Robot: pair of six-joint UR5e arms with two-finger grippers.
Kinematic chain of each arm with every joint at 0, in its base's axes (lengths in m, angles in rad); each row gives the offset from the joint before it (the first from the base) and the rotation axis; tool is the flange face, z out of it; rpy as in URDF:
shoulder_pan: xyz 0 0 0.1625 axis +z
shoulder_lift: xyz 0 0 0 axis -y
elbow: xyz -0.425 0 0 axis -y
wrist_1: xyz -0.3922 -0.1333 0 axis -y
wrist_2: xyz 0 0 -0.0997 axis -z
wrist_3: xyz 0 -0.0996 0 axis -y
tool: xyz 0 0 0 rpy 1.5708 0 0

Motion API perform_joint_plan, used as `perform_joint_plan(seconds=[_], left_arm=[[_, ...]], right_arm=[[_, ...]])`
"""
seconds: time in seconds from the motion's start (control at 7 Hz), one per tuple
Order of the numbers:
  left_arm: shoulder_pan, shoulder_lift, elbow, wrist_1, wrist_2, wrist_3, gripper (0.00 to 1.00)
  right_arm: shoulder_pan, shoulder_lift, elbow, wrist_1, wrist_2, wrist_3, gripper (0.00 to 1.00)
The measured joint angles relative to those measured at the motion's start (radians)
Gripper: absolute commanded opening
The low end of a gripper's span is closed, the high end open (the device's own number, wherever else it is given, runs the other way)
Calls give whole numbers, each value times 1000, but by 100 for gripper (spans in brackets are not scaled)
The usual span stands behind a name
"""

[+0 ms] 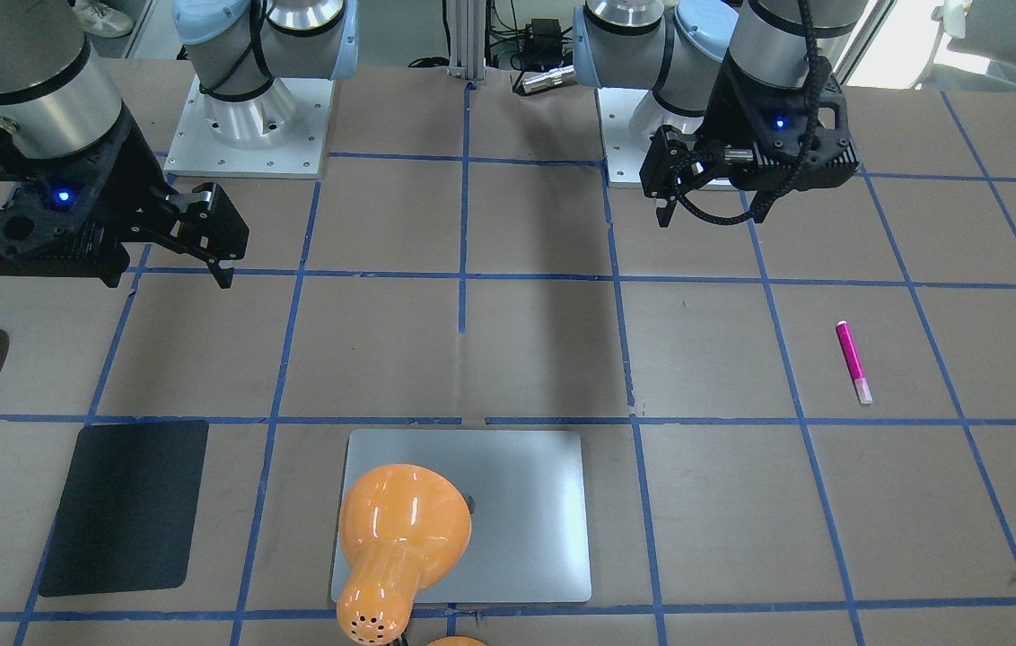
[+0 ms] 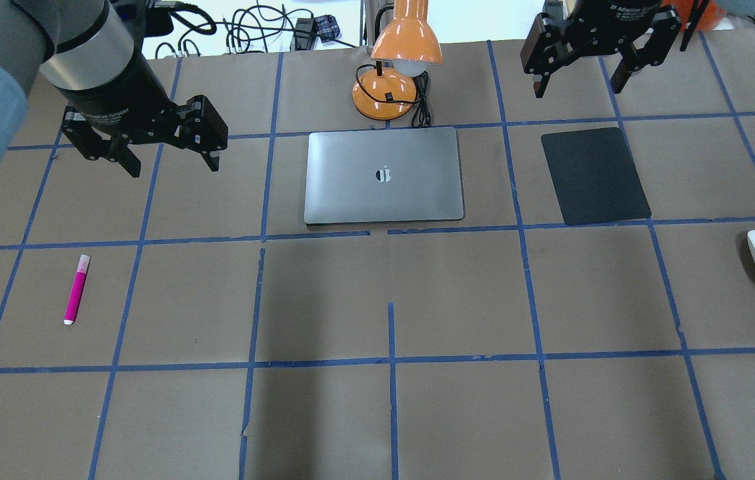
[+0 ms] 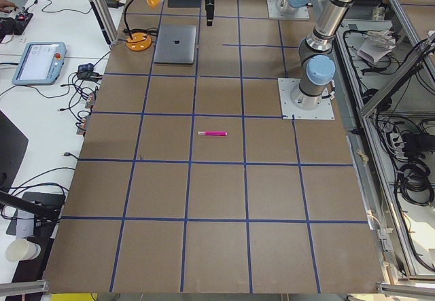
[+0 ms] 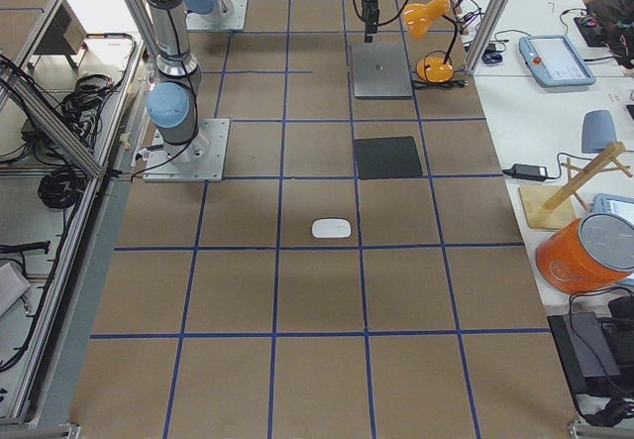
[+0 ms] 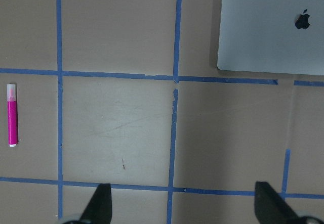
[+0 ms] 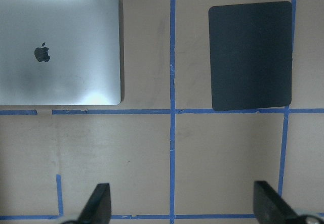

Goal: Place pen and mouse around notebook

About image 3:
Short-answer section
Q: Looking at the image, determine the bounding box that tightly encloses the grey closed laptop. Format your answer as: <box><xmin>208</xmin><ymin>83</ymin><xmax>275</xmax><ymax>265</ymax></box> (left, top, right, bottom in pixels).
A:
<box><xmin>154</xmin><ymin>24</ymin><xmax>196</xmax><ymax>65</ymax></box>

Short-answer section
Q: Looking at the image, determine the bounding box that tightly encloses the black power adapter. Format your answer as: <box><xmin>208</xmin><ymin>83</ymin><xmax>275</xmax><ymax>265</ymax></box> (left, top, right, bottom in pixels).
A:
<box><xmin>105</xmin><ymin>0</ymin><xmax>125</xmax><ymax>9</ymax></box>

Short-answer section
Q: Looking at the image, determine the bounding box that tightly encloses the orange desk lamp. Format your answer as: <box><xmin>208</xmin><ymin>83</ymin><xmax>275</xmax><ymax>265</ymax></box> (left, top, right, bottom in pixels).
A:
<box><xmin>123</xmin><ymin>0</ymin><xmax>164</xmax><ymax>52</ymax></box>

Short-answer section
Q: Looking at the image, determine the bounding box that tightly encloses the pink marker pen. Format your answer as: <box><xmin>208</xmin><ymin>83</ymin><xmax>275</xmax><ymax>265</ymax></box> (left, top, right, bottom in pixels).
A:
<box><xmin>197</xmin><ymin>131</ymin><xmax>228</xmax><ymax>137</ymax></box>

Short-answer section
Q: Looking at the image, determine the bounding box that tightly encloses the white paper cup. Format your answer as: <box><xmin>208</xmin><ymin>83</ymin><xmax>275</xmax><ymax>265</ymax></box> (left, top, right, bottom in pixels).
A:
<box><xmin>5</xmin><ymin>238</ymin><xmax>41</xmax><ymax>262</ymax></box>

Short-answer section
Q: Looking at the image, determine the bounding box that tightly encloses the blue teach pendant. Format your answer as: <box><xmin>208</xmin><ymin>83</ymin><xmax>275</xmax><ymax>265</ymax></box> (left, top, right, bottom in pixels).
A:
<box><xmin>12</xmin><ymin>42</ymin><xmax>67</xmax><ymax>86</ymax></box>

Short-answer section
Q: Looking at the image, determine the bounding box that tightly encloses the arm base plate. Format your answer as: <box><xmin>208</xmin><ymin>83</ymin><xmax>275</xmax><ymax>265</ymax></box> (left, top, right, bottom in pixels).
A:
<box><xmin>266</xmin><ymin>0</ymin><xmax>310</xmax><ymax>21</ymax></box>
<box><xmin>277</xmin><ymin>78</ymin><xmax>334</xmax><ymax>120</ymax></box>

